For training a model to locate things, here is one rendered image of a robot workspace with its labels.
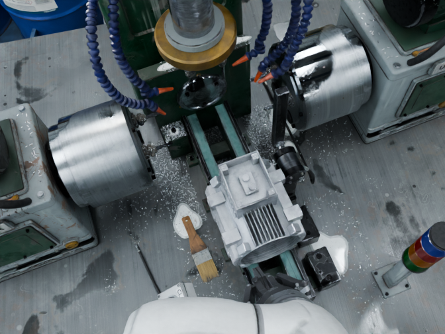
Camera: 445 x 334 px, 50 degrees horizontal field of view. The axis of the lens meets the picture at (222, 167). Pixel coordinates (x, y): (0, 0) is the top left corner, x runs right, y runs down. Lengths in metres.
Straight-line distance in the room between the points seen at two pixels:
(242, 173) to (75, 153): 0.40
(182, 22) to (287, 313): 0.61
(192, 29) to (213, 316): 0.60
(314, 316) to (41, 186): 0.74
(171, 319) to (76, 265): 0.89
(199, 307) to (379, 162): 1.02
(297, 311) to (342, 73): 0.74
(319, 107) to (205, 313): 0.76
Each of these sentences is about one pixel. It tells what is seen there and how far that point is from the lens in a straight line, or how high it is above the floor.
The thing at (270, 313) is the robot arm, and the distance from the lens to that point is 0.63.
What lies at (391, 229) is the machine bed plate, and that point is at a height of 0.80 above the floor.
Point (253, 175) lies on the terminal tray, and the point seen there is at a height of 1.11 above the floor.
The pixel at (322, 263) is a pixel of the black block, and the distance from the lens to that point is 1.32.
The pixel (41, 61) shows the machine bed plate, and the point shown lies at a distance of 1.86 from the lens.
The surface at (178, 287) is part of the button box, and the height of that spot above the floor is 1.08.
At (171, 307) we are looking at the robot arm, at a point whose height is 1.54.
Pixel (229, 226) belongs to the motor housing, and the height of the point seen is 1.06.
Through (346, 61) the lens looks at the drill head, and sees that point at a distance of 1.25.
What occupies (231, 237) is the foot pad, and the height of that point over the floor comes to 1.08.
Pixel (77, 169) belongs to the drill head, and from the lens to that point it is 1.17.
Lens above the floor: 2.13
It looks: 65 degrees down
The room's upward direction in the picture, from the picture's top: 9 degrees counter-clockwise
